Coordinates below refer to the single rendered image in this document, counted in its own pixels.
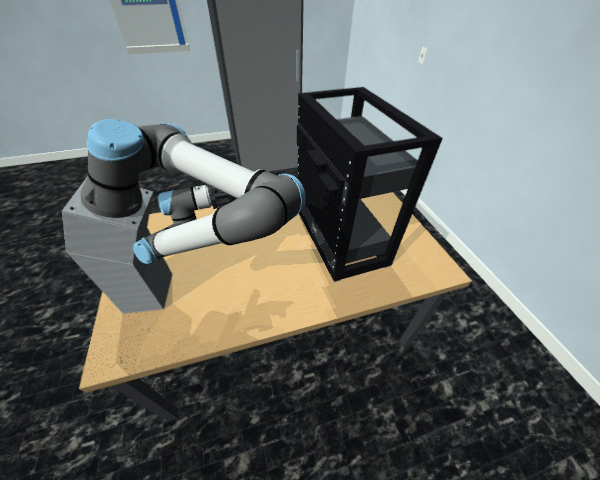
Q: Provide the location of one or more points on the black server rack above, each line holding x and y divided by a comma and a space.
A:
331, 168

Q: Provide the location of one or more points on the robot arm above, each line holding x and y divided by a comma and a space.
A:
116, 156

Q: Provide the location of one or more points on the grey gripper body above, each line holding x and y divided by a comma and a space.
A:
218, 196

